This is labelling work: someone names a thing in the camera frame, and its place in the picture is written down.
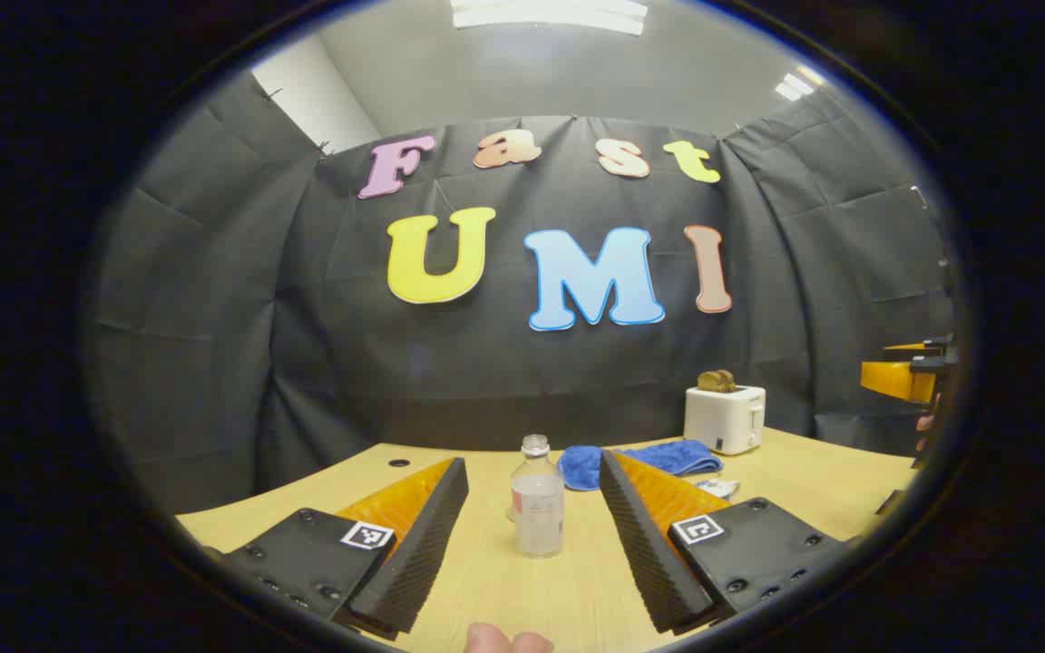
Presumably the blue towel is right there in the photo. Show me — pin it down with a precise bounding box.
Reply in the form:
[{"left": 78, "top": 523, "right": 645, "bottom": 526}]
[{"left": 558, "top": 440, "right": 724, "bottom": 492}]

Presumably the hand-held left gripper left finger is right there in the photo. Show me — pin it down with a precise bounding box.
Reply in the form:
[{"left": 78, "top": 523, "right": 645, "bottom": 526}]
[{"left": 205, "top": 457, "right": 470, "bottom": 640}]

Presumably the ceiling light panel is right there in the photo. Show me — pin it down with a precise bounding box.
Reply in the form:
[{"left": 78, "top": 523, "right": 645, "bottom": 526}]
[
  {"left": 774, "top": 65, "right": 827, "bottom": 102},
  {"left": 450, "top": 0, "right": 650, "bottom": 37}
]

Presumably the white toaster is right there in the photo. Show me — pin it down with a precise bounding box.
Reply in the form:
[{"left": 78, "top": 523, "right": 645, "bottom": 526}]
[{"left": 684, "top": 385, "right": 767, "bottom": 456}]

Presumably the clear plastic water bottle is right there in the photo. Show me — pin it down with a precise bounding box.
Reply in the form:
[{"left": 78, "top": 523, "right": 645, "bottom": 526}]
[{"left": 510, "top": 434, "right": 566, "bottom": 559}]

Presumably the black backdrop cloth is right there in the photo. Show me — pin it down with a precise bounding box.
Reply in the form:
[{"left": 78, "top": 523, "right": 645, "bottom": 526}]
[{"left": 87, "top": 71, "right": 959, "bottom": 518}]

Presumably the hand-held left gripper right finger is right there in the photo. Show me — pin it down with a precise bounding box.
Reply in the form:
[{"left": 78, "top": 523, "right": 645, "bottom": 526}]
[{"left": 599, "top": 450, "right": 855, "bottom": 636}]

